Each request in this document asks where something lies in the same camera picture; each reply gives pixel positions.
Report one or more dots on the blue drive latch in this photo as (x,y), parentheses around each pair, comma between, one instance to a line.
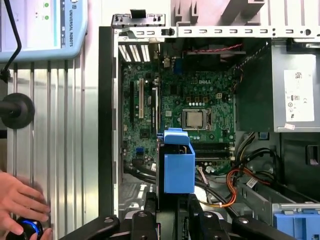
(297,227)

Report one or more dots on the black RAM slot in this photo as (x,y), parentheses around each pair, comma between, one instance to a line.
(212,145)
(212,155)

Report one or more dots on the black round rubber knob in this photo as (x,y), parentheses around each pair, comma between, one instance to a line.
(21,112)

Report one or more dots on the round black blue-ringed tool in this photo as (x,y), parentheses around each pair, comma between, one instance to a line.
(32,227)

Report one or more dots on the grey power supply unit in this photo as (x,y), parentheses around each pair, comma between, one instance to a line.
(277,100)

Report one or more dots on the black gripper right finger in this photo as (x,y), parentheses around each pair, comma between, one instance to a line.
(197,225)

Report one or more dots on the hard disk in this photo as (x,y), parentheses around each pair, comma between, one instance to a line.
(178,172)

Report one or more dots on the metal CPU socket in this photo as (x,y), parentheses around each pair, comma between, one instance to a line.
(184,118)

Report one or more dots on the black open PC case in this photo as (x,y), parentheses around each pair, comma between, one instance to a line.
(105,125)

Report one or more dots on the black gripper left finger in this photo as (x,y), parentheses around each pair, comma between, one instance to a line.
(150,225)

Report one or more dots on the metal optical drive cage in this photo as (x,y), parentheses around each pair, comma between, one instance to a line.
(262,200)

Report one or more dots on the person's hand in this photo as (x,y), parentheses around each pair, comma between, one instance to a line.
(17,197)

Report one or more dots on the black expansion slot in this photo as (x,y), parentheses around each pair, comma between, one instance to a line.
(131,100)

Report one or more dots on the grey parts rack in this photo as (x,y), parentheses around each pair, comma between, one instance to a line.
(232,10)

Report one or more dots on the metal expansion slot bracket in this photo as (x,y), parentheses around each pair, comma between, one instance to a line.
(140,22)

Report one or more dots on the green motherboard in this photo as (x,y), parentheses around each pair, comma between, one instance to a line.
(175,82)

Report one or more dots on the pale blue teach pendant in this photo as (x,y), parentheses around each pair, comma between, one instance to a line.
(50,30)

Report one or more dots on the white expansion slot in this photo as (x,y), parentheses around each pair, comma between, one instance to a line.
(141,100)

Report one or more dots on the silver CPU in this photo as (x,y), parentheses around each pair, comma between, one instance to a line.
(196,119)

